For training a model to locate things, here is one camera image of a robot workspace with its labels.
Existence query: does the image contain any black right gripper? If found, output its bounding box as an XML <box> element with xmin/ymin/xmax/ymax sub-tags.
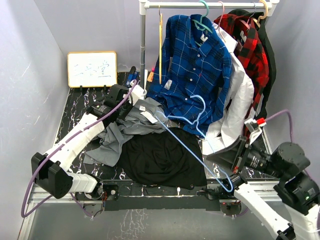
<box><xmin>205</xmin><ymin>133</ymin><xmax>286</xmax><ymax>178</ymax></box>

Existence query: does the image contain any grey shirt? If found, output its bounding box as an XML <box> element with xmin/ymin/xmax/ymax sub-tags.
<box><xmin>83</xmin><ymin>97</ymin><xmax>169</xmax><ymax>167</ymax></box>

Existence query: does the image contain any light blue wire hanger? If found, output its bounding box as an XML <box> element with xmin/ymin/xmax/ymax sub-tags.
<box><xmin>154</xmin><ymin>94</ymin><xmax>235</xmax><ymax>193</ymax></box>

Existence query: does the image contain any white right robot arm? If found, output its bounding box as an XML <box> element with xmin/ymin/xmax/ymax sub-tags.
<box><xmin>206</xmin><ymin>137</ymin><xmax>320</xmax><ymax>240</ymax></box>

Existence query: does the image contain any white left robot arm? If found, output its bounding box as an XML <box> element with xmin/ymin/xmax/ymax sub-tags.
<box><xmin>31</xmin><ymin>84</ymin><xmax>135</xmax><ymax>200</ymax></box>

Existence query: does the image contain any white shirt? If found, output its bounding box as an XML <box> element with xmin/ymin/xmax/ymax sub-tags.
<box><xmin>202</xmin><ymin>23</ymin><xmax>254</xmax><ymax>156</ymax></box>

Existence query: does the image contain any black shirt on table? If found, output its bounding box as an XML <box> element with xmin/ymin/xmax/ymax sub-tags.
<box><xmin>117</xmin><ymin>127</ymin><xmax>207</xmax><ymax>190</ymax></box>

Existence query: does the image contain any blue plaid shirt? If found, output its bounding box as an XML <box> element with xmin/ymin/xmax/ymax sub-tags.
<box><xmin>147</xmin><ymin>14</ymin><xmax>224</xmax><ymax>135</ymax></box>

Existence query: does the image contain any yellow plastic hanger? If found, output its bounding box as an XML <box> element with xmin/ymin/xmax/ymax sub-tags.
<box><xmin>158</xmin><ymin>5</ymin><xmax>163</xmax><ymax>84</ymax></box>

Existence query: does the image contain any teal plastic hanger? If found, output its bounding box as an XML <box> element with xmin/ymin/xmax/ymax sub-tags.
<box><xmin>191</xmin><ymin>0</ymin><xmax>213</xmax><ymax>47</ymax></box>

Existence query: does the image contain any pink hanger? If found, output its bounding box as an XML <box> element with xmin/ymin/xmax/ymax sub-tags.
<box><xmin>217</xmin><ymin>0</ymin><xmax>226</xmax><ymax>43</ymax></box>

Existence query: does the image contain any red black plaid shirt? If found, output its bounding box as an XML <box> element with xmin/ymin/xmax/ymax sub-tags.
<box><xmin>213</xmin><ymin>13</ymin><xmax>269</xmax><ymax>119</ymax></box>

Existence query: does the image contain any beige wooden hanger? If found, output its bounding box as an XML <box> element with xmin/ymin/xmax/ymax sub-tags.
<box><xmin>251</xmin><ymin>0</ymin><xmax>269</xmax><ymax>28</ymax></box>

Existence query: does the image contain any blue stapler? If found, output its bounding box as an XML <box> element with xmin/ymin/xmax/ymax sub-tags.
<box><xmin>125</xmin><ymin>66</ymin><xmax>139</xmax><ymax>88</ymax></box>

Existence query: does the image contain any yellow framed whiteboard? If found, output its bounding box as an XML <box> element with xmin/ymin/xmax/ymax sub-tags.
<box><xmin>67</xmin><ymin>51</ymin><xmax>117</xmax><ymax>88</ymax></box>

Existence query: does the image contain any orange small object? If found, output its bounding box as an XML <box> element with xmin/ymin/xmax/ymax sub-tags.
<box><xmin>147</xmin><ymin>71</ymin><xmax>154</xmax><ymax>83</ymax></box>

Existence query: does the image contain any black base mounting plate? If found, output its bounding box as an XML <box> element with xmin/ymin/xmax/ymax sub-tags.
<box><xmin>75</xmin><ymin>179</ymin><xmax>249</xmax><ymax>217</ymax></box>

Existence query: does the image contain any black hanging garment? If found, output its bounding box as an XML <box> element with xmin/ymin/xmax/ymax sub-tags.
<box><xmin>228</xmin><ymin>9</ymin><xmax>277</xmax><ymax>121</ymax></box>

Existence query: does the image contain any metal clothes rack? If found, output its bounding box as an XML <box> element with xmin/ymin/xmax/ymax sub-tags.
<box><xmin>139</xmin><ymin>0</ymin><xmax>280</xmax><ymax>89</ymax></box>

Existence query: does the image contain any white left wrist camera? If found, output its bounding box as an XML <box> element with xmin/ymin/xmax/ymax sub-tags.
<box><xmin>129</xmin><ymin>85</ymin><xmax>147</xmax><ymax>105</ymax></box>

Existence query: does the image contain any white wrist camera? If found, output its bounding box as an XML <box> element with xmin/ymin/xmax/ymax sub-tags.
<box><xmin>129</xmin><ymin>85</ymin><xmax>147</xmax><ymax>105</ymax></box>
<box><xmin>244</xmin><ymin>118</ymin><xmax>266</xmax><ymax>145</ymax></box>

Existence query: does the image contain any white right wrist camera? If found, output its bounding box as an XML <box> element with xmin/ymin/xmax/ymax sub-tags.
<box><xmin>244</xmin><ymin>118</ymin><xmax>266</xmax><ymax>145</ymax></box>

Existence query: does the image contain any aluminium frame rail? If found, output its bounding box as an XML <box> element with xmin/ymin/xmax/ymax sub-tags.
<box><xmin>19</xmin><ymin>178</ymin><xmax>281</xmax><ymax>240</ymax></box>

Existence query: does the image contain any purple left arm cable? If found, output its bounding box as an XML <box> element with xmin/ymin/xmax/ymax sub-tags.
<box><xmin>21</xmin><ymin>79</ymin><xmax>140</xmax><ymax>218</ymax></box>

